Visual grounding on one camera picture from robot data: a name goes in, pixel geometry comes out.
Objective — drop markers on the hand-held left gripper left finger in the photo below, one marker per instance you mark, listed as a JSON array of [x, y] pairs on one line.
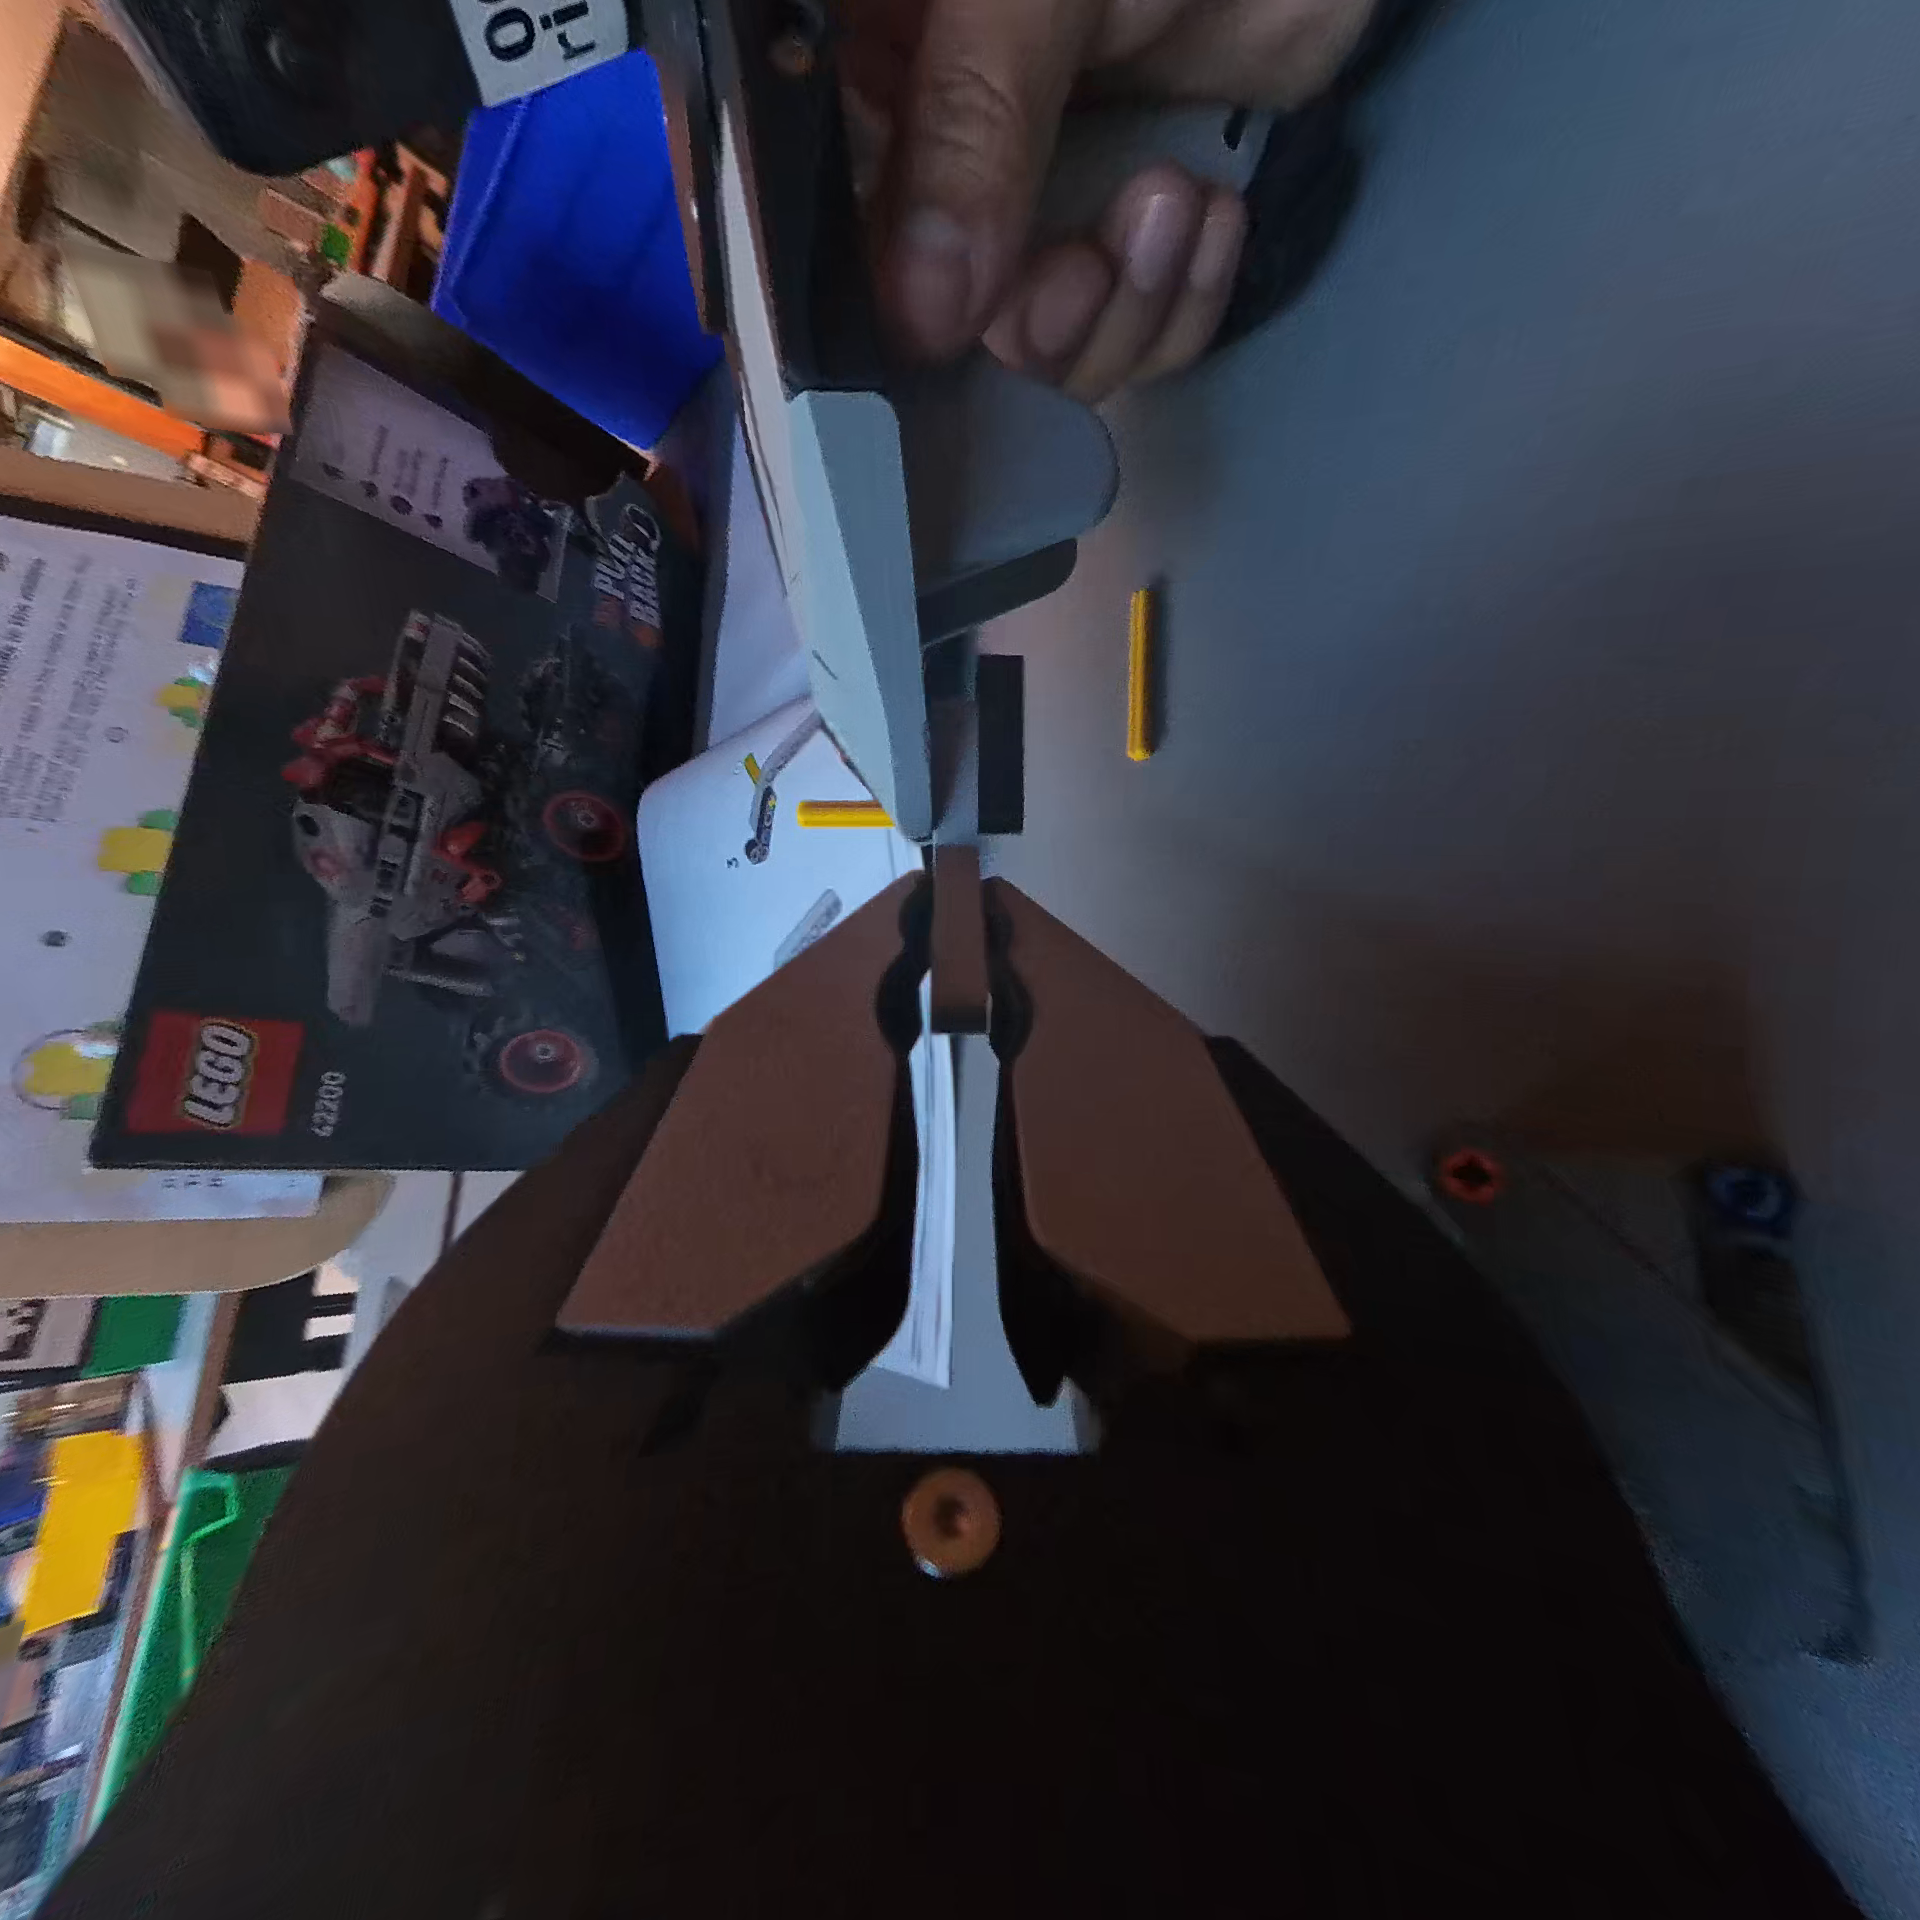
[[749, 1156]]

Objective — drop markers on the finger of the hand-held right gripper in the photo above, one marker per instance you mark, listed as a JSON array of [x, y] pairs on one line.
[[861, 599], [1004, 466]]

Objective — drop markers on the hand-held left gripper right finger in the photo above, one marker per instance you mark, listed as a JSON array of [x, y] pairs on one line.
[[1154, 1171]]

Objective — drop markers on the short yellow lego axle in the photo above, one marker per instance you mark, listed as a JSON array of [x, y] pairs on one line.
[[844, 815]]

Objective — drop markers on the long yellow lego axle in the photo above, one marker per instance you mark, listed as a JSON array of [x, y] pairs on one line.
[[1141, 675]]

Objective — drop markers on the lego instruction booklet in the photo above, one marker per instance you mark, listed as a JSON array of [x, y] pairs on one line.
[[704, 885]]

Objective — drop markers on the red lego pin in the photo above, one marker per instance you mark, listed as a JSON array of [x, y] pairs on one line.
[[1468, 1175]]

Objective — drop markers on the black lego set box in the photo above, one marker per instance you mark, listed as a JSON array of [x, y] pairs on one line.
[[405, 781]]

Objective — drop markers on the blue lego pin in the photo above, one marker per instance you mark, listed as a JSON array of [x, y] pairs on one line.
[[1747, 1197]]

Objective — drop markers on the person's right hand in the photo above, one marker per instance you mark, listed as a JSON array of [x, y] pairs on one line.
[[960, 150]]

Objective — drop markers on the blue plastic bin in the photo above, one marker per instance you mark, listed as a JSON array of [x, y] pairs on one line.
[[586, 254]]

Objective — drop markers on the tan cardboard sheet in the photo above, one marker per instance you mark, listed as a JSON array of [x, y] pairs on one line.
[[181, 1254]]

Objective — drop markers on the green plastic bin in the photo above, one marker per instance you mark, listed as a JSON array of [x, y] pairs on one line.
[[195, 1622]]

